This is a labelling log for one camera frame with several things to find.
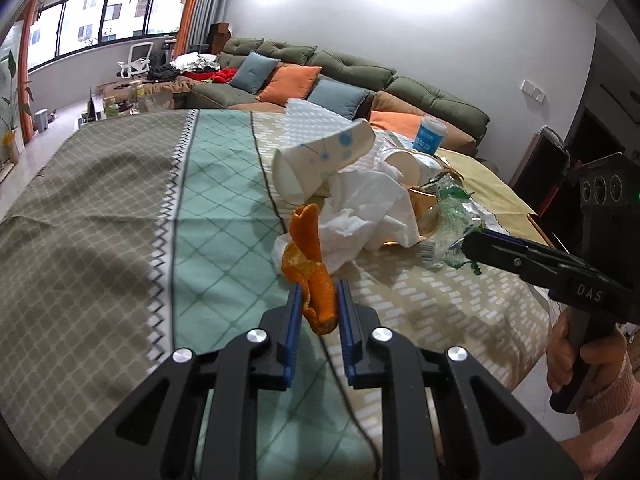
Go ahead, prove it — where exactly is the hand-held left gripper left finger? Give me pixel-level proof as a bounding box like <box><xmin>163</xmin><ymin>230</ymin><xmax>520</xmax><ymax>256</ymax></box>
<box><xmin>57</xmin><ymin>282</ymin><xmax>304</xmax><ymax>480</ymax></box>

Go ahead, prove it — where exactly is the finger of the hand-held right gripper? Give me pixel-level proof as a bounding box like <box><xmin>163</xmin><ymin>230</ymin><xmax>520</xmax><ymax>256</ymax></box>
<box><xmin>461</xmin><ymin>237</ymin><xmax>557</xmax><ymax>287</ymax></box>
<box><xmin>472</xmin><ymin>229</ymin><xmax>592</xmax><ymax>272</ymax></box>

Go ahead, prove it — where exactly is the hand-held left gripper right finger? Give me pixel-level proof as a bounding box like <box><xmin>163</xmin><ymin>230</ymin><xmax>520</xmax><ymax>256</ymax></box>
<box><xmin>336</xmin><ymin>279</ymin><xmax>583</xmax><ymax>480</ymax></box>

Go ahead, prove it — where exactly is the crushed clear plastic bottle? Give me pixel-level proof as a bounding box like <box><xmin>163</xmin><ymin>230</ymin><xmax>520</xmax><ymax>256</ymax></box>
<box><xmin>420</xmin><ymin>172</ymin><xmax>511</xmax><ymax>276</ymax></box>

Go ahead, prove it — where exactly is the orange peel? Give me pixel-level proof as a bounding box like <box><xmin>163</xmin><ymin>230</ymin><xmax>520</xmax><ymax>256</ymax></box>
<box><xmin>280</xmin><ymin>203</ymin><xmax>337</xmax><ymax>336</ymax></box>

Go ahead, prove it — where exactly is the gold foil wrapper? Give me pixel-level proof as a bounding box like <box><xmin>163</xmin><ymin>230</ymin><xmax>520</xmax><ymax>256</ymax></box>
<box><xmin>382</xmin><ymin>157</ymin><xmax>466</xmax><ymax>251</ymax></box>

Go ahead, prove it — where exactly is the blue-dotted paper cup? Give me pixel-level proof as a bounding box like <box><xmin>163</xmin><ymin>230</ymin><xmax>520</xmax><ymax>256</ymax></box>
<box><xmin>272</xmin><ymin>119</ymin><xmax>376</xmax><ymax>201</ymax></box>

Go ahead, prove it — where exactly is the person's right forearm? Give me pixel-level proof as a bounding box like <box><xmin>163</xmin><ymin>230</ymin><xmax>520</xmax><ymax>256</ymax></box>
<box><xmin>557</xmin><ymin>327</ymin><xmax>640</xmax><ymax>480</ymax></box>

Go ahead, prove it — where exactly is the person's right hand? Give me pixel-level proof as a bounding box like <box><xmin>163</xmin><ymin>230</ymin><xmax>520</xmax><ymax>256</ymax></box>
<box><xmin>546</xmin><ymin>310</ymin><xmax>630</xmax><ymax>403</ymax></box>

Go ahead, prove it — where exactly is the dark leaning panel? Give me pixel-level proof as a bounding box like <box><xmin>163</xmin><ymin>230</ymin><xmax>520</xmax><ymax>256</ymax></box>
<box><xmin>507</xmin><ymin>125</ymin><xmax>572</xmax><ymax>251</ymax></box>

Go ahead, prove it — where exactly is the plain white paper cup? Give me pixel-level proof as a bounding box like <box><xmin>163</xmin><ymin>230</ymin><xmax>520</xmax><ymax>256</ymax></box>
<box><xmin>382</xmin><ymin>149</ymin><xmax>441</xmax><ymax>186</ymax></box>

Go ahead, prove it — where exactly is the crumpled white tissue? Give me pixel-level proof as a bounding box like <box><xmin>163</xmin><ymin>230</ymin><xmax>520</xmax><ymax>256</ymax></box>
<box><xmin>272</xmin><ymin>170</ymin><xmax>421</xmax><ymax>281</ymax></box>

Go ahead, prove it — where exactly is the blue-label plastic bottle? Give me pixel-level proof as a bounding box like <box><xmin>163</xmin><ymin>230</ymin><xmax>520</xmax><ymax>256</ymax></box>
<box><xmin>412</xmin><ymin>115</ymin><xmax>447</xmax><ymax>155</ymax></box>

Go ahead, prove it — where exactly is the orange cushion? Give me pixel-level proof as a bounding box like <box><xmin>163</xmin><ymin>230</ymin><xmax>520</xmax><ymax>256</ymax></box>
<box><xmin>256</xmin><ymin>65</ymin><xmax>322</xmax><ymax>105</ymax></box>
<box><xmin>369</xmin><ymin>110</ymin><xmax>426</xmax><ymax>141</ymax></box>

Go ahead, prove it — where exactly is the green sofa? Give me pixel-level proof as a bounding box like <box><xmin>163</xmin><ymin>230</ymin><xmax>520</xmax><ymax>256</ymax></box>
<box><xmin>172</xmin><ymin>36</ymin><xmax>491</xmax><ymax>158</ymax></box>

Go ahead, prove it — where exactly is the brown cushion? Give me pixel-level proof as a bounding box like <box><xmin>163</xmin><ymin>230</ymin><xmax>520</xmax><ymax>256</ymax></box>
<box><xmin>372</xmin><ymin>91</ymin><xmax>476</xmax><ymax>155</ymax></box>

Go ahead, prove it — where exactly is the white bubble wrap sheet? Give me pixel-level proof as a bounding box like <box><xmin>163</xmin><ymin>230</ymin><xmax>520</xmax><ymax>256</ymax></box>
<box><xmin>280</xmin><ymin>99</ymin><xmax>356</xmax><ymax>148</ymax></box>

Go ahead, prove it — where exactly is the blue cushion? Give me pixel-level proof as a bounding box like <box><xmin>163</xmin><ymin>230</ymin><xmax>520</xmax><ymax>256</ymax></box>
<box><xmin>306</xmin><ymin>80</ymin><xmax>376</xmax><ymax>121</ymax></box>

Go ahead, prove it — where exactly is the patterned checked table cloth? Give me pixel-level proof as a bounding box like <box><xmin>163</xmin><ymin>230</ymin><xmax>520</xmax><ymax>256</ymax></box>
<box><xmin>0</xmin><ymin>109</ymin><xmax>556</xmax><ymax>480</ymax></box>

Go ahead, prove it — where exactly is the grey-blue cushion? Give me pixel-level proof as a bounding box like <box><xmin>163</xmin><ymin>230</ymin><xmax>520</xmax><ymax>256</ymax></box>
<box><xmin>230</xmin><ymin>52</ymin><xmax>282</xmax><ymax>95</ymax></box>

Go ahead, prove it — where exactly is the red cloth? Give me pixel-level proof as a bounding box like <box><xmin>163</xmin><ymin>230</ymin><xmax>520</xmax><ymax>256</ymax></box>
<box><xmin>182</xmin><ymin>67</ymin><xmax>241</xmax><ymax>86</ymax></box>

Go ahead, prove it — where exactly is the silver crinkled sheet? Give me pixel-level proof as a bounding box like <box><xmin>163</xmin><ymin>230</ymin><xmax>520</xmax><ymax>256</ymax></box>
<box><xmin>170</xmin><ymin>52</ymin><xmax>221</xmax><ymax>73</ymax></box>

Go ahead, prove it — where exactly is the group of glass jars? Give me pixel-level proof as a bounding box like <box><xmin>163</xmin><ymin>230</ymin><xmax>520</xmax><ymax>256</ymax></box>
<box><xmin>80</xmin><ymin>80</ymin><xmax>176</xmax><ymax>122</ymax></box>

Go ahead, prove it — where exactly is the brown wooden box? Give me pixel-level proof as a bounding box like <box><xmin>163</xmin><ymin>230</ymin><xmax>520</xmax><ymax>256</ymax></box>
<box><xmin>207</xmin><ymin>22</ymin><xmax>232</xmax><ymax>56</ymax></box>

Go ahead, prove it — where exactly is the white office chair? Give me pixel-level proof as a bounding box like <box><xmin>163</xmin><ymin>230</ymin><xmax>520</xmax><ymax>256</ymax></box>
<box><xmin>117</xmin><ymin>41</ymin><xmax>153</xmax><ymax>78</ymax></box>

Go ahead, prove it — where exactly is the grey curtain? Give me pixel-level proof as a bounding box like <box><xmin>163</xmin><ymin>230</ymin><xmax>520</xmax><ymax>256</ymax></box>
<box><xmin>187</xmin><ymin>0</ymin><xmax>236</xmax><ymax>56</ymax></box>

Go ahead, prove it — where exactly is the orange curtain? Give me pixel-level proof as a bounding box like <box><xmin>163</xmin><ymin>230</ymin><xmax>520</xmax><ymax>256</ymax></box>
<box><xmin>17</xmin><ymin>0</ymin><xmax>40</xmax><ymax>143</ymax></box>
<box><xmin>172</xmin><ymin>0</ymin><xmax>211</xmax><ymax>61</ymax></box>

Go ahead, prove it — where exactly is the tall potted plant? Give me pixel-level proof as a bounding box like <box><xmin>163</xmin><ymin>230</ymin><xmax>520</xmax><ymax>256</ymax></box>
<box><xmin>0</xmin><ymin>50</ymin><xmax>33</xmax><ymax>163</ymax></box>

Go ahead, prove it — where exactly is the large window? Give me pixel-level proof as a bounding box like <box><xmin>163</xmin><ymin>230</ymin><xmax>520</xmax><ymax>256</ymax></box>
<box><xmin>27</xmin><ymin>0</ymin><xmax>183</xmax><ymax>73</ymax></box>

